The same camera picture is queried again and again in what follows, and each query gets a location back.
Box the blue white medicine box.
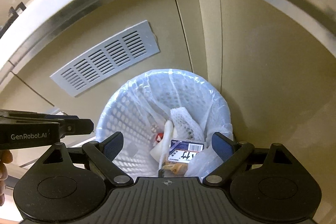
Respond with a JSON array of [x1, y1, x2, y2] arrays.
[[167, 139, 206, 164]]

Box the white foam fruit net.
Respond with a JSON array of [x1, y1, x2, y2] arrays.
[[170, 107, 205, 141]]

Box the red plastic wrapper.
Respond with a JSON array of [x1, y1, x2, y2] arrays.
[[154, 132, 164, 146]]

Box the orange snack bag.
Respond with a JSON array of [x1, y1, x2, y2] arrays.
[[158, 162, 188, 177]]

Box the blue lined trash basket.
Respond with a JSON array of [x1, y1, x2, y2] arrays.
[[96, 69, 234, 179]]

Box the person's left hand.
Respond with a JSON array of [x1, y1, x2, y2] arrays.
[[0, 149, 13, 206]]

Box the grey cabinet vent grille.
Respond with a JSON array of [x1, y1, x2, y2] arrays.
[[50, 20, 159, 97]]

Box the black gas stove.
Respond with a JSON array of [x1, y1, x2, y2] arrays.
[[0, 2, 26, 38]]

